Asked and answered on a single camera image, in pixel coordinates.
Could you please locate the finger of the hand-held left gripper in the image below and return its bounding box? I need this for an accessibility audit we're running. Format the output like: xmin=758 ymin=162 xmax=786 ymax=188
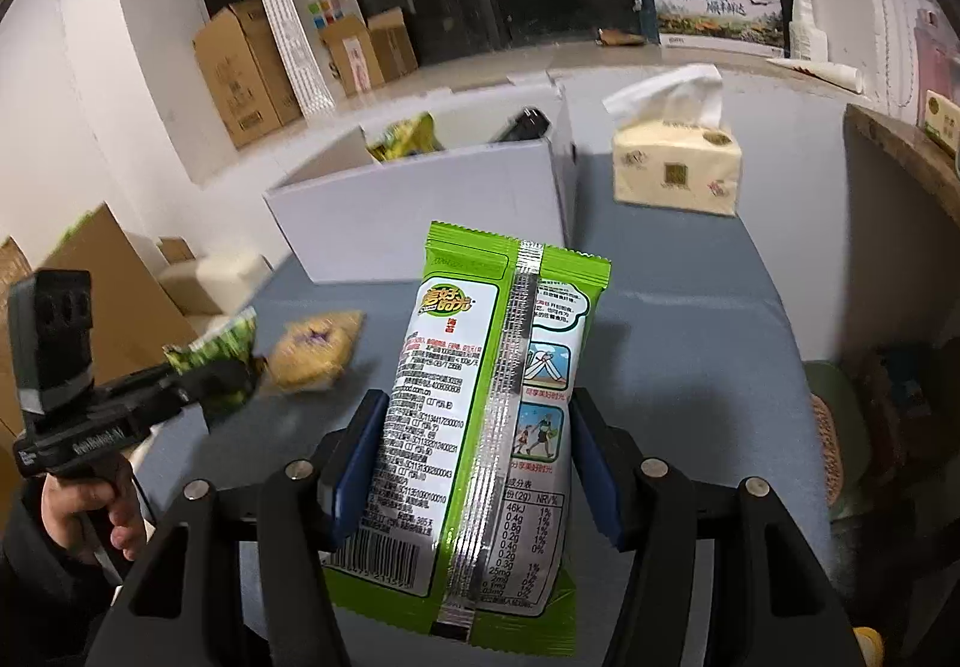
xmin=97 ymin=361 xmax=256 ymax=429

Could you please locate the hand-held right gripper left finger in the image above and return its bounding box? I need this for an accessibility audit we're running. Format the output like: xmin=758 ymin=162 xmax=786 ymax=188
xmin=86 ymin=388 xmax=391 ymax=667

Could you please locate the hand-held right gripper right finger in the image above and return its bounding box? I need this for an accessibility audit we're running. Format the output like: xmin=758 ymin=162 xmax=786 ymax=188
xmin=570 ymin=388 xmax=863 ymax=667

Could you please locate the green pea snack packet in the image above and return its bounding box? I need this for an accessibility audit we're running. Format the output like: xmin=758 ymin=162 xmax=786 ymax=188
xmin=163 ymin=307 xmax=267 ymax=424

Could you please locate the green seaweed snack packet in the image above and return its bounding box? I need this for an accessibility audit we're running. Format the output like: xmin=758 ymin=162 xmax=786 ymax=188
xmin=321 ymin=221 xmax=612 ymax=657

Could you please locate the clear round cookie packet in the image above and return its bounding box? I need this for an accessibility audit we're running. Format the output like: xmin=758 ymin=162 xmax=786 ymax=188
xmin=266 ymin=309 xmax=366 ymax=392

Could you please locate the white cardboard box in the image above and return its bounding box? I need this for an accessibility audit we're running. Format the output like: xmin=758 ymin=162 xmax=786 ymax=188
xmin=262 ymin=78 xmax=578 ymax=284

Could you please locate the yellow green snack packet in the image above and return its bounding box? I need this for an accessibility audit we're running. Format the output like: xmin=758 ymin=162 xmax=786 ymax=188
xmin=365 ymin=112 xmax=445 ymax=164

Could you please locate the black silver snack packet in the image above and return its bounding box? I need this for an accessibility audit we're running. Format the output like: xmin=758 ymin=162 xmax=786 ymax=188
xmin=487 ymin=107 xmax=552 ymax=147

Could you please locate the person's left hand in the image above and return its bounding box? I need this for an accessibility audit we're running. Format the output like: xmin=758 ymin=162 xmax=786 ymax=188
xmin=41 ymin=472 xmax=149 ymax=563

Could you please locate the flat brown cardboard sheet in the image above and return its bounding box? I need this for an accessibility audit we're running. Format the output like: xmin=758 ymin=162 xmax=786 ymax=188
xmin=0 ymin=202 xmax=200 ymax=435

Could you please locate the large brown cardboard box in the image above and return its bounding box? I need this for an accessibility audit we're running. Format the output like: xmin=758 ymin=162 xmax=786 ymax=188
xmin=193 ymin=1 xmax=305 ymax=149

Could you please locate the cream tissue pack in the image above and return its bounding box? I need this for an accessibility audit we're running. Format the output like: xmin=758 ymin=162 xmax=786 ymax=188
xmin=604 ymin=63 xmax=743 ymax=218

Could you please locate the polka dot paper bag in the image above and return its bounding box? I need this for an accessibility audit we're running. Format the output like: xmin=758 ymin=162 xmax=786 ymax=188
xmin=260 ymin=0 xmax=368 ymax=119

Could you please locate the small brown cardboard box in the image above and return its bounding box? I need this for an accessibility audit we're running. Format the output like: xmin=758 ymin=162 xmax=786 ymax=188
xmin=321 ymin=7 xmax=419 ymax=97

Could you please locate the dark wooden side table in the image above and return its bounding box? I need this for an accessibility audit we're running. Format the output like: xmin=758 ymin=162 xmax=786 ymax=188
xmin=844 ymin=104 xmax=960 ymax=226

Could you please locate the white paper roll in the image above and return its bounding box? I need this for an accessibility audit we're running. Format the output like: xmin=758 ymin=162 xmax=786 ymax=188
xmin=765 ymin=56 xmax=863 ymax=94

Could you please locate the landscape printed box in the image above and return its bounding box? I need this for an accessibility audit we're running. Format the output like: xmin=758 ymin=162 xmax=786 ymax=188
xmin=651 ymin=0 xmax=788 ymax=57

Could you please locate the cream yellow carton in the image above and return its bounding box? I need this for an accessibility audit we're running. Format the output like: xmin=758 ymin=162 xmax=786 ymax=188
xmin=921 ymin=89 xmax=960 ymax=158

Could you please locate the white plastic bottle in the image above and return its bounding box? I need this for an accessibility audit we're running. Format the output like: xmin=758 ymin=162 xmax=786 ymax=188
xmin=787 ymin=0 xmax=830 ymax=59

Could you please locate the pink flat pack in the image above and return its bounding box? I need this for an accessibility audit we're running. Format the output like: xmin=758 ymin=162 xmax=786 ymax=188
xmin=913 ymin=7 xmax=960 ymax=128

